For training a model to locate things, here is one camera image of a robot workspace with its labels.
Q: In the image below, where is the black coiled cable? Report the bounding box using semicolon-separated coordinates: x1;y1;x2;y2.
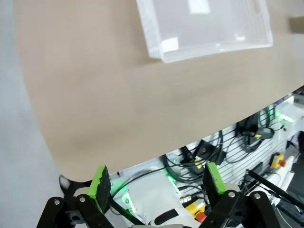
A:
235;114;271;152

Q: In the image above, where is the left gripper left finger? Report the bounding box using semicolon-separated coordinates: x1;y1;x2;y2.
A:
35;164;113;228

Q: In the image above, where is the black metal rod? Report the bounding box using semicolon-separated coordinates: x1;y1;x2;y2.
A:
247;169;304;211

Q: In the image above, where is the black power adapter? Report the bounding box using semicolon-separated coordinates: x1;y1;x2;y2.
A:
255;127;274;140

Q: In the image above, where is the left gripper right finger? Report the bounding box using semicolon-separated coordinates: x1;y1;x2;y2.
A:
201;162;282;228

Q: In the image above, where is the white perforated plastic basket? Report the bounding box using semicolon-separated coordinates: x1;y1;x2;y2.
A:
135;0;274;63

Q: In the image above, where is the black cable bundle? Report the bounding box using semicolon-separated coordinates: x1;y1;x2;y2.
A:
163;129;226;183

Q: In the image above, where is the white robot base with cables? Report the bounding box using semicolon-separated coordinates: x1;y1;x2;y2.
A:
110;94;304;228

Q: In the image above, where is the yellow emergency stop button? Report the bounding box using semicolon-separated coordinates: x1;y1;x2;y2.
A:
185;200;208;223
271;153;287;170

